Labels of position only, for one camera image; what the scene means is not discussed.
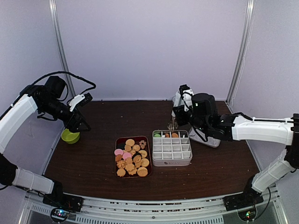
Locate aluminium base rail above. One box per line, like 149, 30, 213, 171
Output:
17, 185, 291, 224

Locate green plastic bowl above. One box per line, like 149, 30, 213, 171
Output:
61, 129, 80, 144

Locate swirl butter cookie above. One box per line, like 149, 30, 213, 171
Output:
116, 160, 126, 169

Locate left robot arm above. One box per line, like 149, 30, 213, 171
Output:
0, 72, 96, 212

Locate pink round cookie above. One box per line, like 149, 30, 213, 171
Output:
122, 152, 132, 160
114, 149, 124, 156

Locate right pink round cookie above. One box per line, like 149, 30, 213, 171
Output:
122, 152, 132, 160

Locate black round cookie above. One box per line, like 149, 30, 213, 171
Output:
132, 153, 142, 163

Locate right aluminium frame post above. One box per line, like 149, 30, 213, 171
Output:
226, 0, 256, 107

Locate leaf shaped tan cookie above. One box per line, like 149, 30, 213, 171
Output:
125, 163, 137, 175

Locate brown flower cookie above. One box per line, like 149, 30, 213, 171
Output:
139, 140, 147, 150

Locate left pink round cookie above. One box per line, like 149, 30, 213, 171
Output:
114, 149, 124, 156

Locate large round tan cookie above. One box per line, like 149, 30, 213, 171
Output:
137, 167, 148, 177

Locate top round tan cookie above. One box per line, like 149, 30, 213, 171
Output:
125, 139, 135, 147

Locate white handled metal tongs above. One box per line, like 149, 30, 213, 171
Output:
167, 111, 178, 131

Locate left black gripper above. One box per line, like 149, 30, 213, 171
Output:
40, 97, 91, 133

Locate bottom left round cookie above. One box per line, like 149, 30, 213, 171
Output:
116, 168, 126, 177

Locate white divided cookie tin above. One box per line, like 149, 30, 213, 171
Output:
152, 130, 192, 167

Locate dark red cookie tray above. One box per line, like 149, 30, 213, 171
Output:
114, 136, 152, 179

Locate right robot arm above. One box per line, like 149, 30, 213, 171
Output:
169, 89, 299, 211

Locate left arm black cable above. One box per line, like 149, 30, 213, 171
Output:
23, 71, 97, 94

